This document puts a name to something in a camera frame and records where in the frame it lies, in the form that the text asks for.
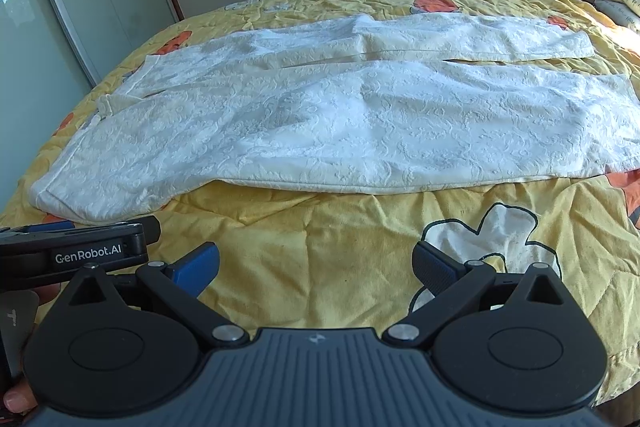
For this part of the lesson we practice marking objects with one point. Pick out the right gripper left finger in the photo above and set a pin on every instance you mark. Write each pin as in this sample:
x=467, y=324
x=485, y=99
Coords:
x=173, y=290

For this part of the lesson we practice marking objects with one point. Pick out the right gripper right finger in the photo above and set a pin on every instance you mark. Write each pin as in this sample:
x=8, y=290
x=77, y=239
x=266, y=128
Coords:
x=457, y=289

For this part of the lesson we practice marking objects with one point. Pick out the white textured pants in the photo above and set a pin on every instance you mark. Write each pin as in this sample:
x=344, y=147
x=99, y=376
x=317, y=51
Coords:
x=352, y=105

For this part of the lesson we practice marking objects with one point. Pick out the person's left hand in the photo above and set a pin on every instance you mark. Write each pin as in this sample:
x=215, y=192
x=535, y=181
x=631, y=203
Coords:
x=18, y=316

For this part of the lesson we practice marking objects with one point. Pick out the yellow carrot print quilt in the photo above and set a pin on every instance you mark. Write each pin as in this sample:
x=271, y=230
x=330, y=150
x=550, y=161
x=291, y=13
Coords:
x=321, y=260

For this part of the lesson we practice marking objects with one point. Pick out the frosted glass wardrobe door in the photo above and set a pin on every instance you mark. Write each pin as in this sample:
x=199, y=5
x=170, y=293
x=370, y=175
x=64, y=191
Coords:
x=53, y=52

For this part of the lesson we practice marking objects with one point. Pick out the folded cream blanket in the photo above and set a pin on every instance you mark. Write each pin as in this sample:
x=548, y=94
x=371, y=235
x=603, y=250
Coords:
x=624, y=13

